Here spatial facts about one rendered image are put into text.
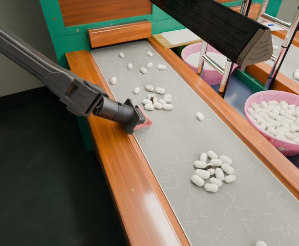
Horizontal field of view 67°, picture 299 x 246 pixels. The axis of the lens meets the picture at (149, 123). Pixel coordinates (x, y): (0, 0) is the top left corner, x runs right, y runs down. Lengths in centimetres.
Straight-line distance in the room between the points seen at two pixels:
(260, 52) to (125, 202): 43
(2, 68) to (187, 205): 181
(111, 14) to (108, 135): 65
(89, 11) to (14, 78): 117
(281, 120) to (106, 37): 80
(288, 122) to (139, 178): 55
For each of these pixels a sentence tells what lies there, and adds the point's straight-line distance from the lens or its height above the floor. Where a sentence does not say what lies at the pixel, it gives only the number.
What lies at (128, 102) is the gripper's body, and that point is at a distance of 69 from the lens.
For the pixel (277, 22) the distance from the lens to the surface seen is 100.
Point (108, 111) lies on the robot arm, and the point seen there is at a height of 88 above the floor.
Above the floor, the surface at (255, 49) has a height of 108.
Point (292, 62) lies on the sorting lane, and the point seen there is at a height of 74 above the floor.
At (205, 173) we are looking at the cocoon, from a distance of 63.
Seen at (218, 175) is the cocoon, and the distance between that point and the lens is 64.
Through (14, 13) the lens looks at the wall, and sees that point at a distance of 196.
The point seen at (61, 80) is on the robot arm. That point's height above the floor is 97.
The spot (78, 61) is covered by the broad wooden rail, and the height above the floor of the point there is 76.
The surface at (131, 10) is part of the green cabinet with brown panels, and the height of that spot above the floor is 90.
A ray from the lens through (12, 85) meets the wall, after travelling 219.
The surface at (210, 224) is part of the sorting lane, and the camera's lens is 59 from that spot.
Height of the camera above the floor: 127
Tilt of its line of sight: 44 degrees down
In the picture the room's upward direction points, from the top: straight up
